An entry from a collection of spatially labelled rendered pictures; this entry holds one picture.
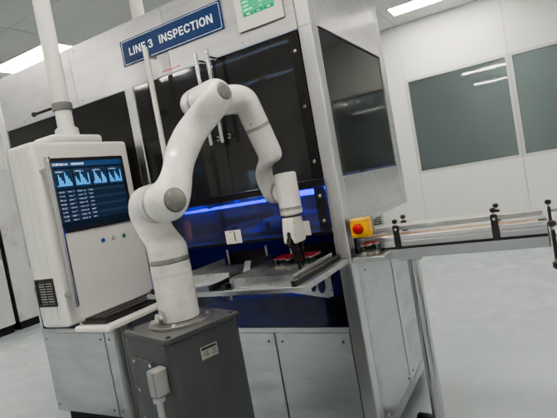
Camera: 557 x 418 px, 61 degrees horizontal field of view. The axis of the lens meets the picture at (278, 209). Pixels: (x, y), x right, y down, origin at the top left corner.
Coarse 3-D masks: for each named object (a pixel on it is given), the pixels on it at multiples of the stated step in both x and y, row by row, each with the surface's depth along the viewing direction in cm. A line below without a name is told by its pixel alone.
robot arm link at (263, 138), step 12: (252, 132) 165; (264, 132) 165; (252, 144) 169; (264, 144) 166; (276, 144) 168; (264, 156) 168; (276, 156) 168; (264, 168) 173; (264, 180) 178; (264, 192) 179
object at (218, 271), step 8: (264, 256) 207; (216, 264) 218; (224, 264) 223; (240, 264) 219; (256, 264) 200; (192, 272) 203; (200, 272) 207; (208, 272) 212; (216, 272) 208; (224, 272) 204; (232, 272) 185; (200, 280) 190; (208, 280) 188; (216, 280) 186
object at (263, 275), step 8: (328, 256) 183; (264, 264) 190; (272, 264) 195; (312, 264) 170; (248, 272) 179; (256, 272) 184; (264, 272) 187; (272, 272) 184; (280, 272) 181; (288, 272) 178; (296, 272) 158; (304, 272) 164; (232, 280) 168; (240, 280) 167; (248, 280) 165; (256, 280) 163; (264, 280) 162; (272, 280) 160; (280, 280) 159; (288, 280) 157; (232, 288) 169
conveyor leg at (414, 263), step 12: (408, 264) 191; (420, 276) 189; (420, 288) 189; (420, 300) 189; (420, 312) 190; (420, 324) 191; (420, 336) 192; (432, 336) 192; (432, 348) 191; (432, 360) 191; (432, 372) 191; (432, 384) 191; (432, 396) 192; (432, 408) 193
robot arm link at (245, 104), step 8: (232, 88) 160; (240, 88) 161; (248, 88) 164; (184, 96) 157; (232, 96) 160; (240, 96) 160; (248, 96) 161; (256, 96) 165; (184, 104) 156; (232, 104) 161; (240, 104) 161; (248, 104) 162; (256, 104) 163; (184, 112) 159; (232, 112) 162; (240, 112) 163; (248, 112) 163; (256, 112) 163; (240, 120) 167; (248, 120) 164; (256, 120) 164; (264, 120) 165; (248, 128) 165
